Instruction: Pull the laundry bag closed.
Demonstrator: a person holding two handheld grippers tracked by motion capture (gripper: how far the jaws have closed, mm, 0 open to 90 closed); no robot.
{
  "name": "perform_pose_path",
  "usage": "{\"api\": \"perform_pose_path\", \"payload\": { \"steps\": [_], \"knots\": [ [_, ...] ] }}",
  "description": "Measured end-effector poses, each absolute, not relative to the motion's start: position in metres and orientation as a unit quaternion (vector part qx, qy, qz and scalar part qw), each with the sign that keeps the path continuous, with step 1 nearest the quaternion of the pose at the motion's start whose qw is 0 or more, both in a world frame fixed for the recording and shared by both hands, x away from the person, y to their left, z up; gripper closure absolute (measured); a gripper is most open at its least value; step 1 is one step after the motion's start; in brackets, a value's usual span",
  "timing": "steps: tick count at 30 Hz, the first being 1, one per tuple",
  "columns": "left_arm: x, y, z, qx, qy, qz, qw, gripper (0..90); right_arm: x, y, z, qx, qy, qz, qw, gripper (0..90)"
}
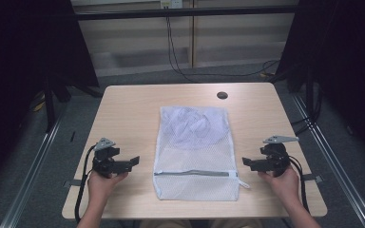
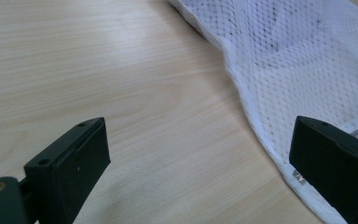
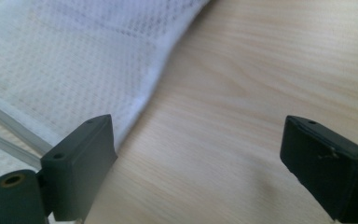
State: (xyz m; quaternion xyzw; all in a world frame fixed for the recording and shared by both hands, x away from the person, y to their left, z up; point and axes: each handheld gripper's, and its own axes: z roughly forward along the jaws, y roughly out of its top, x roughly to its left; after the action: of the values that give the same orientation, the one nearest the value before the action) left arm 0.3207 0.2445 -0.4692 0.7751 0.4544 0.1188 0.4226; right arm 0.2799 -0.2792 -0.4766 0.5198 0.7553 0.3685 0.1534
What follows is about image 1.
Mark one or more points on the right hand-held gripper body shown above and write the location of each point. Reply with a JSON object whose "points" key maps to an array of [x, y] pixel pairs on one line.
{"points": [[275, 160]]}

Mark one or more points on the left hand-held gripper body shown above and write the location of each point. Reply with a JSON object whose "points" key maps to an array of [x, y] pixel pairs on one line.
{"points": [[103, 163]]}

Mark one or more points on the white mesh laundry bag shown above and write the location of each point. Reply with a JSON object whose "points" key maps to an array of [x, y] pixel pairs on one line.
{"points": [[196, 186]]}

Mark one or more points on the person's left hand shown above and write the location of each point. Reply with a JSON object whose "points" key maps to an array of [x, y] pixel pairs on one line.
{"points": [[99, 188]]}

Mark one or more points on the person's right hand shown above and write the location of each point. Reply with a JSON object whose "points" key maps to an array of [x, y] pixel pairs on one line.
{"points": [[285, 186]]}

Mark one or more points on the grey tape strip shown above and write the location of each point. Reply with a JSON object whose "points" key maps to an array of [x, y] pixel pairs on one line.
{"points": [[313, 178], [72, 183]]}

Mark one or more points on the small black floor strip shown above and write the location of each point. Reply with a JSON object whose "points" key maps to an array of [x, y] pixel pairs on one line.
{"points": [[72, 136]]}

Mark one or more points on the person's leg in beige trousers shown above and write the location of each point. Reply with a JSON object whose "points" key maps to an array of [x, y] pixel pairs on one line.
{"points": [[237, 224]]}

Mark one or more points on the white garment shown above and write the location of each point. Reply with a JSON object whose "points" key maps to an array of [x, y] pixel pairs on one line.
{"points": [[190, 126]]}

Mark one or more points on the black stand leg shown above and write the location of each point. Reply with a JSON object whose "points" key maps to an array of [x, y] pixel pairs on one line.
{"points": [[49, 107]]}

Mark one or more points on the black curtain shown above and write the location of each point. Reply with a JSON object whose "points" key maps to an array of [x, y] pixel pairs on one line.
{"points": [[19, 63], [345, 63]]}

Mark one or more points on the black horizontal bar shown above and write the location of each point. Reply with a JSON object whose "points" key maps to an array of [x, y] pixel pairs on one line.
{"points": [[171, 13]]}

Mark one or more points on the metal floor rail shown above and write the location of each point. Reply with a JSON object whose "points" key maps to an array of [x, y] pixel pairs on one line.
{"points": [[339, 171], [28, 183]]}

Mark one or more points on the white wall socket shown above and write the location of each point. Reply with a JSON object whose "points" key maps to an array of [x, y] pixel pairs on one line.
{"points": [[171, 3]]}

